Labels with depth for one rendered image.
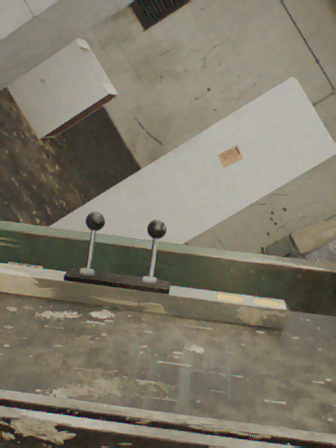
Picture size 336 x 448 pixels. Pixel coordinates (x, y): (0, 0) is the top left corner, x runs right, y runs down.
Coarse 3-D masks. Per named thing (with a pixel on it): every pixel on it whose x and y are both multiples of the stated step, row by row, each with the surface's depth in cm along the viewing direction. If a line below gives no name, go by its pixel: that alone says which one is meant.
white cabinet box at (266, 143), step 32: (288, 96) 476; (224, 128) 485; (256, 128) 482; (288, 128) 479; (320, 128) 476; (160, 160) 494; (192, 160) 491; (224, 160) 488; (256, 160) 485; (288, 160) 482; (320, 160) 479; (128, 192) 500; (160, 192) 497; (192, 192) 494; (224, 192) 491; (256, 192) 488; (64, 224) 510; (128, 224) 504; (192, 224) 497
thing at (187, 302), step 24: (0, 264) 141; (0, 288) 138; (24, 288) 138; (48, 288) 137; (72, 288) 137; (96, 288) 137; (120, 288) 136; (192, 288) 140; (168, 312) 137; (192, 312) 137; (216, 312) 136; (240, 312) 136; (264, 312) 136
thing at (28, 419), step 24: (0, 408) 85; (24, 408) 87; (48, 408) 87; (72, 408) 87; (96, 408) 88; (120, 408) 88; (0, 432) 84; (24, 432) 84; (48, 432) 84; (72, 432) 84; (96, 432) 83; (120, 432) 83; (144, 432) 84; (168, 432) 84; (192, 432) 86; (216, 432) 87; (240, 432) 86; (264, 432) 87; (288, 432) 87; (312, 432) 88
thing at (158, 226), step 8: (152, 224) 139; (160, 224) 139; (152, 232) 139; (160, 232) 139; (152, 248) 139; (152, 256) 139; (152, 264) 139; (152, 272) 138; (144, 280) 137; (152, 280) 137
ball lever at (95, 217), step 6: (90, 216) 140; (96, 216) 140; (102, 216) 141; (90, 222) 140; (96, 222) 139; (102, 222) 140; (90, 228) 140; (96, 228) 140; (90, 240) 140; (90, 246) 140; (90, 252) 139; (90, 258) 139; (90, 264) 139; (84, 270) 138; (90, 270) 138; (90, 276) 138
